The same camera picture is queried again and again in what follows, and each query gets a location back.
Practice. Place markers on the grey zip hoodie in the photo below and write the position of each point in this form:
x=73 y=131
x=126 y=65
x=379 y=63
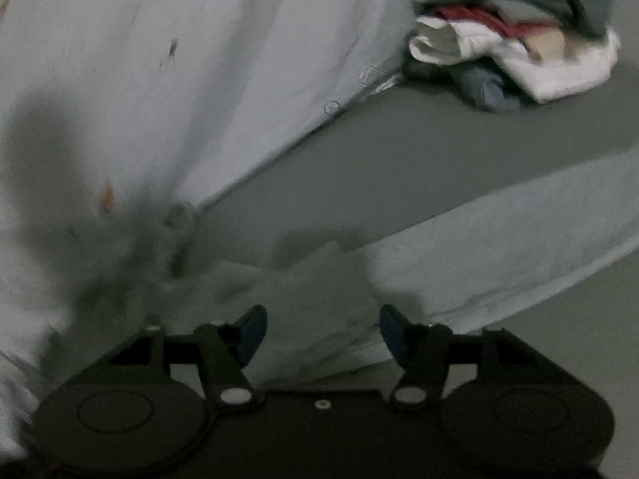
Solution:
x=467 y=267

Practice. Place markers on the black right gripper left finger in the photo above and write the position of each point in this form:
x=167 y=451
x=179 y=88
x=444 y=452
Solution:
x=223 y=351

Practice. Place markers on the folded white garment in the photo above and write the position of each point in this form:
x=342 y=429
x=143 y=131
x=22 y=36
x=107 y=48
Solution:
x=584 y=69

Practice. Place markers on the carrot print backdrop sheet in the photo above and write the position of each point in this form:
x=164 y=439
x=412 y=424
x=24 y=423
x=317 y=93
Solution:
x=113 y=110

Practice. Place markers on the folded tan garment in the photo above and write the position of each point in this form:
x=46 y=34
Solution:
x=549 y=45

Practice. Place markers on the white rolled garment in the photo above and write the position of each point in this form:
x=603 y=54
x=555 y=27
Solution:
x=443 y=43

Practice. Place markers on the folded red garment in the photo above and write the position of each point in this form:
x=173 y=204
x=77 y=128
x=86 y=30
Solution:
x=490 y=19

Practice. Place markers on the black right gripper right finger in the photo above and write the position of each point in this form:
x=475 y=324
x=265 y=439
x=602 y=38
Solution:
x=425 y=353

